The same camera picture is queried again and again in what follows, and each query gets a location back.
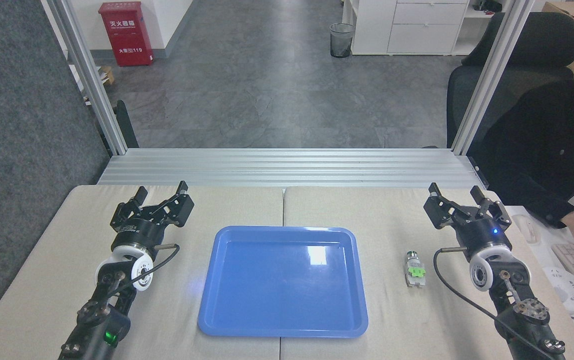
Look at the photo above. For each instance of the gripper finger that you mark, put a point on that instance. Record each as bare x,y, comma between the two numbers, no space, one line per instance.
494,210
173,207
126,209
444,209

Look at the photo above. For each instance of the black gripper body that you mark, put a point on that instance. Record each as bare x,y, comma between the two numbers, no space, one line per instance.
139,232
484,234

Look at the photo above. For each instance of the switch part with green tab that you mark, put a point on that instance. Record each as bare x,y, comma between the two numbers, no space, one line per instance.
414,272

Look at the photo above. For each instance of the blue plastic tray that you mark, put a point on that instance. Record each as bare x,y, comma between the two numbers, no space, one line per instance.
283,285

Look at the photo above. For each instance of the white computer mouse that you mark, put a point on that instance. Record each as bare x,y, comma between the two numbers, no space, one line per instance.
525,229

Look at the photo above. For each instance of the beige table mat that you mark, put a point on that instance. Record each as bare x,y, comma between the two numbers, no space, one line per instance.
401,220
32,280

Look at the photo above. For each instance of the person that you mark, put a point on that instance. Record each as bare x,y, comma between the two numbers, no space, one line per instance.
546,145

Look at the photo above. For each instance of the white power strip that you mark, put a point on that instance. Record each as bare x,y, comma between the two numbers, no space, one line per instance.
566,289

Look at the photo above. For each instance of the grey partition panel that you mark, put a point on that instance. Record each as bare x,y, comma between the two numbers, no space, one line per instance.
17,125

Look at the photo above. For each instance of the black office chair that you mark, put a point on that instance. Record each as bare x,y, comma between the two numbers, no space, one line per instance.
541,45

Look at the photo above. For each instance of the red fire extinguisher box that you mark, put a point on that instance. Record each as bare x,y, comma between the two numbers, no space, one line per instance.
127,35

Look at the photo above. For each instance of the white drawer cabinet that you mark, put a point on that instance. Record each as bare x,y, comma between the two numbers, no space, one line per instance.
406,27

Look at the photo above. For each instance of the black mesh waste bin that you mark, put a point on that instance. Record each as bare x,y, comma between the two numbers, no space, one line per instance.
341,41

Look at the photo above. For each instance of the black chair behind post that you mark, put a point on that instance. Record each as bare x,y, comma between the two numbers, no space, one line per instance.
128,127

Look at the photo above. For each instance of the aluminium rail platform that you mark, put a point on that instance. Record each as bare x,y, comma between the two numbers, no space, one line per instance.
286,167

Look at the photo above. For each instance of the aluminium frame post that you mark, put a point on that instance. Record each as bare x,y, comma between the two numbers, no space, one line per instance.
87,75
491,75

